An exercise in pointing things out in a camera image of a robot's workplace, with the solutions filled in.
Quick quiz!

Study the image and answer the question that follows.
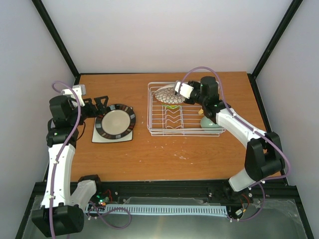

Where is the white wire dish rack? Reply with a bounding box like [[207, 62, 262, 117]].
[[147, 82, 225, 136]]

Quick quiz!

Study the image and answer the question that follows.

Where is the light green ceramic bowl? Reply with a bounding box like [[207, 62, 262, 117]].
[[200, 117, 221, 130]]

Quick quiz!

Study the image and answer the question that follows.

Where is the light blue cable duct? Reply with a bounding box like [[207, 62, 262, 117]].
[[98, 204, 227, 217]]

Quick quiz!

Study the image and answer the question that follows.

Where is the dark brown round plate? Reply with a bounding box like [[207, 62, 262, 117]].
[[94, 104, 137, 139]]

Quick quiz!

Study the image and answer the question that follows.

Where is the patterned round plate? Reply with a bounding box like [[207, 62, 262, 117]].
[[154, 84, 185, 105]]

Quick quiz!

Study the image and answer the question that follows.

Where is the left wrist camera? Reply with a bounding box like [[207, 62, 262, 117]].
[[62, 84, 86, 107]]

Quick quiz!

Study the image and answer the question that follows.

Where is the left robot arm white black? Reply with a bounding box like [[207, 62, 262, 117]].
[[31, 96, 108, 238]]

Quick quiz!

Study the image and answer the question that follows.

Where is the green plastic plate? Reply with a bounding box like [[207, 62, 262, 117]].
[[163, 105, 180, 110]]

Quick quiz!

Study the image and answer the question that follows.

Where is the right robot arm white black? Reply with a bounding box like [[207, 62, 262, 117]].
[[175, 76, 286, 192]]

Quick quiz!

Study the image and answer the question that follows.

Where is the white square plate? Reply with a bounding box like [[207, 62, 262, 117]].
[[91, 107, 134, 144]]

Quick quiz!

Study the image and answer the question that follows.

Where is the black frame rail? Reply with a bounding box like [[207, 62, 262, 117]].
[[31, 180, 301, 206]]

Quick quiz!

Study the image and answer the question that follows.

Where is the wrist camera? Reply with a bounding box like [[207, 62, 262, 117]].
[[174, 81, 194, 99], [62, 84, 86, 107]]

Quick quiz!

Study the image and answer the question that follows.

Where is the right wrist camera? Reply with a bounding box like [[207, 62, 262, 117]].
[[174, 81, 194, 99]]

